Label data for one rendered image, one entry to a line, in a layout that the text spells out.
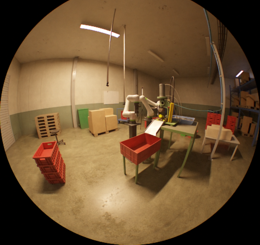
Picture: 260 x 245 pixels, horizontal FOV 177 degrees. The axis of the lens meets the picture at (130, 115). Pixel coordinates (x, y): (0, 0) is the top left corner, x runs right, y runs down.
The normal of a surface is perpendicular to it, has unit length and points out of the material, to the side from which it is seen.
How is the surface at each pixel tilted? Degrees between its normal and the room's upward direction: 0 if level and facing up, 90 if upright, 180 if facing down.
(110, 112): 90
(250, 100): 90
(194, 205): 0
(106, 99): 90
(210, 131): 90
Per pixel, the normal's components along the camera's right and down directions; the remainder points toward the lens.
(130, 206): -0.01, -0.99
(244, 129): -0.76, 0.11
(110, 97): 0.65, 0.12
